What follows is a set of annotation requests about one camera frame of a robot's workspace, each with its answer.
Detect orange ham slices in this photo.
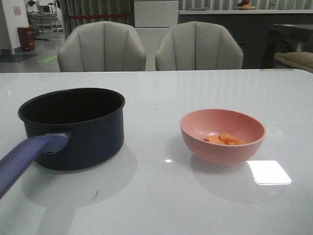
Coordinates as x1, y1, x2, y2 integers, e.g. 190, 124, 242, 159
203, 133, 245, 145

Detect beige cushion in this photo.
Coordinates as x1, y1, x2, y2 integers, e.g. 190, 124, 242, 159
274, 52, 313, 73

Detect pink bowl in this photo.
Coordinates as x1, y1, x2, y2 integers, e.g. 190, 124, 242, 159
180, 109, 266, 165

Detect grey kitchen counter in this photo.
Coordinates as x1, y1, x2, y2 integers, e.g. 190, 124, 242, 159
178, 10, 313, 69

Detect dark side table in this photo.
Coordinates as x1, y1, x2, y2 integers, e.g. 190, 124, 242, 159
261, 24, 313, 69

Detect red barrier belt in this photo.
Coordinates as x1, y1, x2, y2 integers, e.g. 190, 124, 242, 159
68, 13, 128, 20

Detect red trash bin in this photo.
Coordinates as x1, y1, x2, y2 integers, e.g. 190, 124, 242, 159
17, 26, 35, 51

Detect dark blue saucepan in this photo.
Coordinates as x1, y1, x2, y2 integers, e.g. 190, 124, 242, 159
0, 88, 125, 195

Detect beige upholstered chair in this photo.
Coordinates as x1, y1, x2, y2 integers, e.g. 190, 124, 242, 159
58, 21, 146, 72
155, 21, 244, 71

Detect left beige upholstered chair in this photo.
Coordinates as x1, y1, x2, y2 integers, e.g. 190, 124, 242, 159
58, 21, 146, 72

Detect fruit plate on counter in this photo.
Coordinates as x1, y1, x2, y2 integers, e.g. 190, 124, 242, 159
236, 0, 256, 10

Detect right beige upholstered chair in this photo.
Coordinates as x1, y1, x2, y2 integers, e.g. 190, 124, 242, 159
155, 21, 244, 71

